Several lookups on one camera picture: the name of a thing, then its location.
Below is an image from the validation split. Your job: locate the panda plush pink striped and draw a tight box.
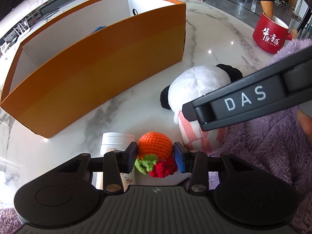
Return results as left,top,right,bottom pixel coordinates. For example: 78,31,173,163
160,64,243,155

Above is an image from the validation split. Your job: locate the purple fluffy blanket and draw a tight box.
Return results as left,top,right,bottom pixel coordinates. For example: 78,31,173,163
13,39,311,233

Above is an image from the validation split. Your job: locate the person right hand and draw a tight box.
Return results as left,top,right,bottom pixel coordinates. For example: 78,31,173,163
297,109,312,143

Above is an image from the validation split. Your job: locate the white Vaseline lotion tube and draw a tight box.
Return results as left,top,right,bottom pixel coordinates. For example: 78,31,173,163
92,131,137,192

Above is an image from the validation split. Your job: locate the red mug wooden handle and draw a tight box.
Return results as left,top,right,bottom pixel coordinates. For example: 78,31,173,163
252,1,298,54

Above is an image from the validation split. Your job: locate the large orange cardboard box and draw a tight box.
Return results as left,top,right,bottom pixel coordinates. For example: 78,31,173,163
1,0,186,138

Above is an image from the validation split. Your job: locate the white wifi router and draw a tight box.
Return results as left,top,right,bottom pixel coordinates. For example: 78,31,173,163
14,18,30,37

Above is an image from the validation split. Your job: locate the brown bear plush blue outfit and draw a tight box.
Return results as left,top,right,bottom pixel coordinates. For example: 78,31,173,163
87,26,106,36

